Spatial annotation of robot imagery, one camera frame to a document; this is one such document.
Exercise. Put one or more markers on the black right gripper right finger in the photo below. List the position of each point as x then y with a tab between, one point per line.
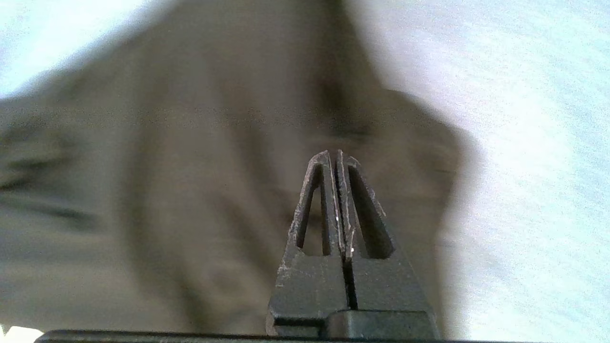
386	281

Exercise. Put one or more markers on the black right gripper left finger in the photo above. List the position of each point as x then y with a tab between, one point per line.
310	281

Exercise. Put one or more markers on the black moon print T-shirt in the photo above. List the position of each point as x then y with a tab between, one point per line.
214	190

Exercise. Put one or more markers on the blue bed sheet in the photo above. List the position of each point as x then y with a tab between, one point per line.
524	143

